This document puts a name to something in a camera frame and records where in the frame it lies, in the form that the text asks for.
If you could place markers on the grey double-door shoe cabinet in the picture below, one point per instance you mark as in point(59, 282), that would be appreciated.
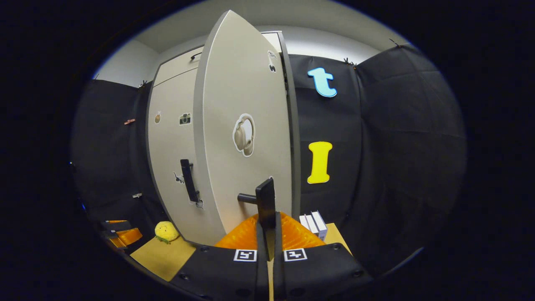
point(296, 159)

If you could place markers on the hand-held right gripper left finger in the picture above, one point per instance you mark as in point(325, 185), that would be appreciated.
point(261, 267)

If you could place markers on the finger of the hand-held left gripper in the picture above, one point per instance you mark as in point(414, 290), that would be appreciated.
point(129, 237)
point(117, 226)

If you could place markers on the cabinet door with camera sticker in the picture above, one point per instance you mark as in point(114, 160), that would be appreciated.
point(171, 138)

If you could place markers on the cabinet door with headphone sticker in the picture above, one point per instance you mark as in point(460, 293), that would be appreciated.
point(234, 83)

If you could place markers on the yellow plush toy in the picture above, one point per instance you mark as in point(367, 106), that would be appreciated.
point(166, 231)

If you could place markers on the grey cabinet drawer front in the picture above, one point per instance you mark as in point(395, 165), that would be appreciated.
point(175, 69)

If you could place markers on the black backdrop cloth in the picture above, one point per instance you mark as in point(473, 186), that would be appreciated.
point(397, 146)

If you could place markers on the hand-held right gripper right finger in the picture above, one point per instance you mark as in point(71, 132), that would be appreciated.
point(279, 271)

